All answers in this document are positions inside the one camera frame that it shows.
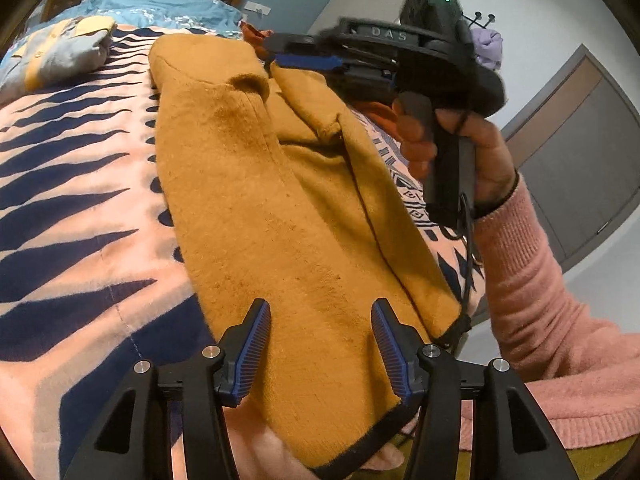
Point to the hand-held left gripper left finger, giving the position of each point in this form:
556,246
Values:
250,355

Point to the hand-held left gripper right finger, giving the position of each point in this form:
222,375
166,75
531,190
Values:
395,355

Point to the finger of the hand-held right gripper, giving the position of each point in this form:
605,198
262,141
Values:
310,62
295,43

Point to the mustard yellow sweater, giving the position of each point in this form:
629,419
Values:
280,210

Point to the person's right forearm pink sleeve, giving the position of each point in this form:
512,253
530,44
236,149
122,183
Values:
540,310

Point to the person's right hand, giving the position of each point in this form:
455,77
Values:
492,160

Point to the orange-red garment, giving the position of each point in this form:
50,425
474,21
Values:
252,34

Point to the purple hanging jacket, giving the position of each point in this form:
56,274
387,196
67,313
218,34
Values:
487,45

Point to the blue floral duvet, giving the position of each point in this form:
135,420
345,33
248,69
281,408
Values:
165,10

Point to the black wrist band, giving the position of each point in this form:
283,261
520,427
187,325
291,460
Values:
513,187

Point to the grey-brown door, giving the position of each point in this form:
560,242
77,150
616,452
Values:
575,160

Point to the orange patterned blanket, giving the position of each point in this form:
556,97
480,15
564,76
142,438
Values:
75,240

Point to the folded grey and yellow shirt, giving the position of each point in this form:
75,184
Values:
60,55

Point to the white wall socket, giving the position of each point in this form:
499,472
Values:
257,8

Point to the black wall coat hooks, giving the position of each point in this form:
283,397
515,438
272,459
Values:
480,20

